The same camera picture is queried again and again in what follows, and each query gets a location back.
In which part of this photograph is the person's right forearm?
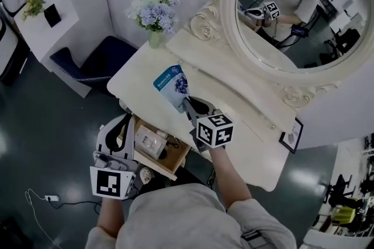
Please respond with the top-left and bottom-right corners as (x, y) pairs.
(208, 144), (253, 211)

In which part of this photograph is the black cable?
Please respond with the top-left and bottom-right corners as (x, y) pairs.
(206, 168), (217, 191)
(48, 199), (102, 216)

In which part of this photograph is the white dressing table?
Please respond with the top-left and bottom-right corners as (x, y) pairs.
(106, 27), (297, 193)

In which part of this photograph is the yellow green chair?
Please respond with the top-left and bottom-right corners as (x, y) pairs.
(332, 198), (356, 226)

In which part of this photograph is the white ornate oval mirror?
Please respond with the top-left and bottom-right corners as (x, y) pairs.
(189, 0), (374, 109)

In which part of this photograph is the person's grey shirt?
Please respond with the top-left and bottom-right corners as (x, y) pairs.
(84, 182), (297, 249)

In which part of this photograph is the person's white shoe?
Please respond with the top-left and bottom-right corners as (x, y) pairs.
(139, 167), (155, 185)

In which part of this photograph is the black framed picture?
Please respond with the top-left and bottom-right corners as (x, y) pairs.
(278, 117), (305, 155)

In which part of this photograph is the blue and white packet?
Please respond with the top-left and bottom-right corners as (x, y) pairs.
(153, 64), (192, 114)

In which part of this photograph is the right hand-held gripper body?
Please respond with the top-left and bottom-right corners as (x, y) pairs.
(189, 109), (235, 154)

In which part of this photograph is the person's left forearm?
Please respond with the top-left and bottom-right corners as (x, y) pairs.
(96, 196), (126, 239)

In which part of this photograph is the white power strip with cable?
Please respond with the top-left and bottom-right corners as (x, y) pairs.
(24, 188), (63, 249)

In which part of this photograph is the large wooden drawer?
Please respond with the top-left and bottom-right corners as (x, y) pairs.
(128, 115), (191, 182)

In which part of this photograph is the white box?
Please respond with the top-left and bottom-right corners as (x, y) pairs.
(134, 124), (168, 160)

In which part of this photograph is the navy upholstered chair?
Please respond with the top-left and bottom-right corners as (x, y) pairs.
(49, 34), (138, 88)

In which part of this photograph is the white side cabinet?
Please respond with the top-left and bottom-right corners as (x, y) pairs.
(13, 0), (93, 98)

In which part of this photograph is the yellow plant in black pot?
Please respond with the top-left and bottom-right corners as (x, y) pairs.
(20, 0), (63, 29)

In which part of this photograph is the black office chair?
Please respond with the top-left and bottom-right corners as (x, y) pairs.
(327, 174), (356, 208)

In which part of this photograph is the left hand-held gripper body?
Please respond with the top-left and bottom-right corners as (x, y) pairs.
(89, 150), (138, 200)

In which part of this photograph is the vase of pale flowers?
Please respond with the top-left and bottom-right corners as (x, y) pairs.
(124, 0), (181, 50)

